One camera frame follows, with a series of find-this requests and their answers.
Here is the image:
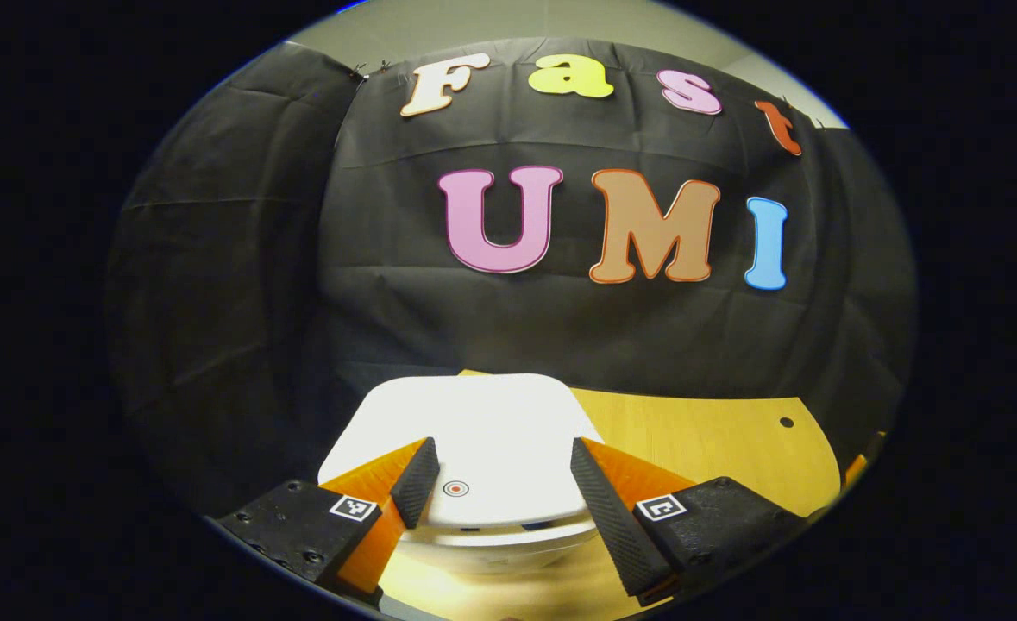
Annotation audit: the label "wooden desktop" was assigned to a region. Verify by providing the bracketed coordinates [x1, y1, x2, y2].
[379, 369, 845, 621]

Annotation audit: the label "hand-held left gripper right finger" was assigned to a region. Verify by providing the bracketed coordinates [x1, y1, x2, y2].
[570, 437, 811, 605]

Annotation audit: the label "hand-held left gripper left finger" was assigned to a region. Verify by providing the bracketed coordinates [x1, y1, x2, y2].
[215, 436, 442, 605]

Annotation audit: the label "black backdrop cloth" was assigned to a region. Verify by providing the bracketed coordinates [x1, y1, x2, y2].
[103, 36, 919, 518]

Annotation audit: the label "white desktop garbage bin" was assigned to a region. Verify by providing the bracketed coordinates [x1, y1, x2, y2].
[317, 373, 606, 570]

